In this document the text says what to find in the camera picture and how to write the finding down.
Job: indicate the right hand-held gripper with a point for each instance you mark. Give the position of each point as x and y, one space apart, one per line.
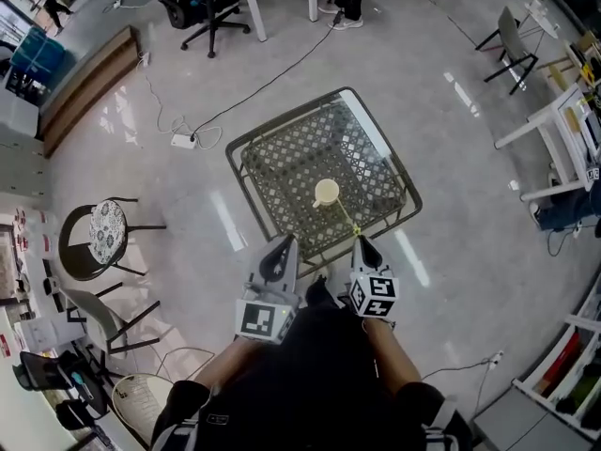
375 296

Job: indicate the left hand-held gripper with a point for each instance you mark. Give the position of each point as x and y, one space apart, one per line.
260 320

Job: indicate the cream cup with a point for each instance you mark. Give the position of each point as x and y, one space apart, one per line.
325 193

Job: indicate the person's right forearm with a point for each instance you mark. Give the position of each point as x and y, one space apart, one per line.
392 355

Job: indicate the person's left forearm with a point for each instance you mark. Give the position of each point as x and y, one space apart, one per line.
230 362

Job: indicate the metal lattice glass-top table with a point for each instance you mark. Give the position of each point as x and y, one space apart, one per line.
300 167

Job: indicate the person's black clothing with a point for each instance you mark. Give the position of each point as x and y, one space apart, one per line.
305 383

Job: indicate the small white extension socket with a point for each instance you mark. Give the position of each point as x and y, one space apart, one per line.
496 359

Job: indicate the white power strip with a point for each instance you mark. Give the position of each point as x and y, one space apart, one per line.
183 141

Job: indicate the floral round seat cushion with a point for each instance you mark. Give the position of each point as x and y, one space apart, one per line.
106 228

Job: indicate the grey chair with black legs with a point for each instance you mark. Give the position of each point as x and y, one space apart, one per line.
98 317

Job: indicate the black round-back chair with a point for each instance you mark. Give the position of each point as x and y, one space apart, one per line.
75 247

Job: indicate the grey cabinet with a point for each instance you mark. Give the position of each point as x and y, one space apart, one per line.
521 423

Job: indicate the white open shelf unit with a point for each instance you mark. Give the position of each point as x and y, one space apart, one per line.
563 374

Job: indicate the white cluttered work table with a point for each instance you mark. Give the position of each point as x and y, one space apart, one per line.
559 125

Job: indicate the white paper box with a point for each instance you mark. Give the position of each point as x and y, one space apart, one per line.
44 334

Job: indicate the black mesh office chair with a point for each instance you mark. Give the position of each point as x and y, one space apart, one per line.
47 378

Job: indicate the wooden step platform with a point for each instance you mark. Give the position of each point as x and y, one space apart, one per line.
84 92

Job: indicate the grey shell chair black legs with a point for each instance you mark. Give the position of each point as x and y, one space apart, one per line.
512 40

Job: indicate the black wheeled office chair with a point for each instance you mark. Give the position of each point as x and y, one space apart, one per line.
197 3

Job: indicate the small round white table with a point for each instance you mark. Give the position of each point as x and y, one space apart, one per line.
542 17

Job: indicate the blue storage bin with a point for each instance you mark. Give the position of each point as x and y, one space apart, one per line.
40 50

